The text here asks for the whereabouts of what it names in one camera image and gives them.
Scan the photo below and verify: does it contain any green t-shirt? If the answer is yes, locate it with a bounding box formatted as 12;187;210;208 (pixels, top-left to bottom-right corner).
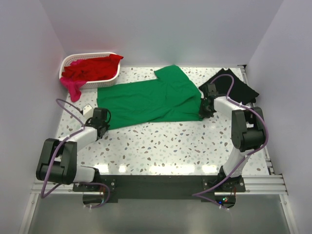
97;65;201;129

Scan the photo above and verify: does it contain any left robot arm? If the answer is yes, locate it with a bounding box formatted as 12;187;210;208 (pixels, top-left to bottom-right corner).
36;108;111;191

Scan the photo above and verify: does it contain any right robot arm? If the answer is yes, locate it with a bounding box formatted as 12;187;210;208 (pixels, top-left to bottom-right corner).
199;83;268;192

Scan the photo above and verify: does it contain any white perforated laundry basket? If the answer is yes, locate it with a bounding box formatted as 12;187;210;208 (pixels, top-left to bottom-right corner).
59;52;120;90

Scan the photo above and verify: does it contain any folded black t-shirt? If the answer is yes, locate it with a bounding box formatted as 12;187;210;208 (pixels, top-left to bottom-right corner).
199;68;259;105

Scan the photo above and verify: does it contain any pink t-shirt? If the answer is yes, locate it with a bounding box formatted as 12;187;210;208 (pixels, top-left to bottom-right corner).
60;60;85;102

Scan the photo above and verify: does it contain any red t-shirt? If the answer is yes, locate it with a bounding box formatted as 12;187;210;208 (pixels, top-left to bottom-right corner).
61;54;123;82

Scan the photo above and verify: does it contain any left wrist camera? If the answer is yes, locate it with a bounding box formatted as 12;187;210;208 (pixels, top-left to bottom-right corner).
82;104;94;119

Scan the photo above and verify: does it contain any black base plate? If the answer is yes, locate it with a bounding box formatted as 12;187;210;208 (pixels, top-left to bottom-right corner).
73;174;246;208

